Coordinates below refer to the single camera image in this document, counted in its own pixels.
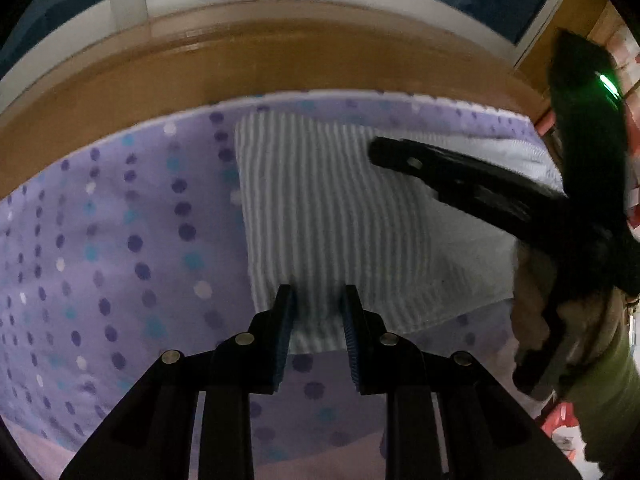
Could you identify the pink curtain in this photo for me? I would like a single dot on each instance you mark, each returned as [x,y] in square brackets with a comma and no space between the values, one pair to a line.
[627,55]

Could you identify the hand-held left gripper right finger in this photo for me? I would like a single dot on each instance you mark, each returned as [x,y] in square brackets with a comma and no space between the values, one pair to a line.
[351,345]

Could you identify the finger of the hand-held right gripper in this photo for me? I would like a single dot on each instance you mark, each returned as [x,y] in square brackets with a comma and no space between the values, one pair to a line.
[475,185]

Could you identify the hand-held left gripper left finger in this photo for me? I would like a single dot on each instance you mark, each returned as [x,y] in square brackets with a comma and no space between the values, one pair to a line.
[282,345]

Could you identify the person's right forearm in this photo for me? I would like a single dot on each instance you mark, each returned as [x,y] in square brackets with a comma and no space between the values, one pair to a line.
[610,400]

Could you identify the purple dotted bed sheet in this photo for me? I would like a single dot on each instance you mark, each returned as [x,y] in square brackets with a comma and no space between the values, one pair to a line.
[125,260]

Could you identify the wooden bed headboard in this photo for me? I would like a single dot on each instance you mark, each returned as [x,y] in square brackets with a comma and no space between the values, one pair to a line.
[200,60]

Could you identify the red plastic object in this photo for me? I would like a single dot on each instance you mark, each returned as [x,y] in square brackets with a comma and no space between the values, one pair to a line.
[560,420]

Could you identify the person's right hand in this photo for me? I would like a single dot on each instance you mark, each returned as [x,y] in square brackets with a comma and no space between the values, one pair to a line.
[532,300]

